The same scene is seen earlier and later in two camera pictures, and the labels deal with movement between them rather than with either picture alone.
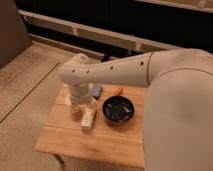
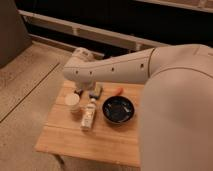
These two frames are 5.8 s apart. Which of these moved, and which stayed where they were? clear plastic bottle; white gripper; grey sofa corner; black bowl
Moved: white gripper
Stayed: black bowl; grey sofa corner; clear plastic bottle
